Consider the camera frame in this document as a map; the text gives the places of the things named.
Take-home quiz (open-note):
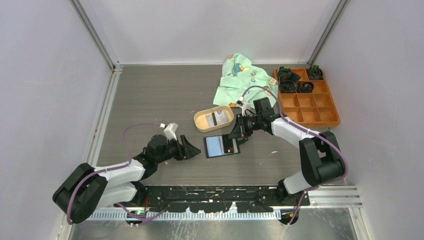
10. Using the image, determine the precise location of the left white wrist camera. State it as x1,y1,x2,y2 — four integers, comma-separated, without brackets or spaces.
159,122,179,141

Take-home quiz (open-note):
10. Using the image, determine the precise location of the green cartoon print cloth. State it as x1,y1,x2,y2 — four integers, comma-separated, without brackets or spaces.
213,53,279,107

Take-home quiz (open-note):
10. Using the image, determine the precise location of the aluminium cable duct rail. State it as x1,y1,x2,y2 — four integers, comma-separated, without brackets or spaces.
86,209,282,222

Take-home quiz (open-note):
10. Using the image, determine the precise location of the black coiled strap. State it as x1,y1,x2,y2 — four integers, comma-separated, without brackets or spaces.
306,64,324,81
278,80,299,94
276,66,302,83
297,81,315,94

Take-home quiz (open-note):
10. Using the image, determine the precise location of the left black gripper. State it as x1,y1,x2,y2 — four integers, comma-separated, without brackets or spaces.
155,134,201,164

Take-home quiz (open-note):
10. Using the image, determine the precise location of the black card holder wallet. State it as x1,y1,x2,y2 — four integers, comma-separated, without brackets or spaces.
203,135,241,159

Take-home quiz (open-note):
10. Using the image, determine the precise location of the orange compartment tray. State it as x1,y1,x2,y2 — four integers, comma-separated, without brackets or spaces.
278,68,341,128

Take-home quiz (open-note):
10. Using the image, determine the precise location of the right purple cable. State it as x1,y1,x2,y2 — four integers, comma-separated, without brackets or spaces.
241,85,349,227

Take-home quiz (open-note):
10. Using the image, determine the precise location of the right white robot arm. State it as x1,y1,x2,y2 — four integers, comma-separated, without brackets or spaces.
228,97,348,206

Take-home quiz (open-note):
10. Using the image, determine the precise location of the beige oval tray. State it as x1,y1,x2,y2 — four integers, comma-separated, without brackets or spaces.
193,105,235,133

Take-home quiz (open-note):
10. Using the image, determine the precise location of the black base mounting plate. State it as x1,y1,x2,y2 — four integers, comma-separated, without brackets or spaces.
122,185,310,214

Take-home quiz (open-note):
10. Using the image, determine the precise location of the silver VIP card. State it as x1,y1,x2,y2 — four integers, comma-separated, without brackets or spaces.
205,111,228,128

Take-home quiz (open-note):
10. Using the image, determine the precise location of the black gold VIP card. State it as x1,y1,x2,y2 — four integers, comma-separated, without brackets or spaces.
221,134,235,154

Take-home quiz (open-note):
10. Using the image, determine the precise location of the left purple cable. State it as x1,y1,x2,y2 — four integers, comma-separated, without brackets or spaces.
66,122,167,227

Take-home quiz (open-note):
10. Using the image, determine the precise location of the purple cable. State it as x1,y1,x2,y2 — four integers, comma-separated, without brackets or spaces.
241,85,349,227
66,122,167,227

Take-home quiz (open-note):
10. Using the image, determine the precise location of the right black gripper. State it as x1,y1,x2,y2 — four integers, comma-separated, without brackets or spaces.
229,113,263,139

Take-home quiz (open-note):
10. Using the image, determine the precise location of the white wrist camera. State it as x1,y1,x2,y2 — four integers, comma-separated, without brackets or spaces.
236,96,251,117
159,122,179,141

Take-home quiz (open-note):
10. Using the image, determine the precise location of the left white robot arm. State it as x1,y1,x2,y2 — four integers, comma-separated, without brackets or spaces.
52,134,201,224

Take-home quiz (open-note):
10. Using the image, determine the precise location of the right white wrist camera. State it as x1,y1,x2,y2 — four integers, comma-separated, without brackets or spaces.
236,96,251,117

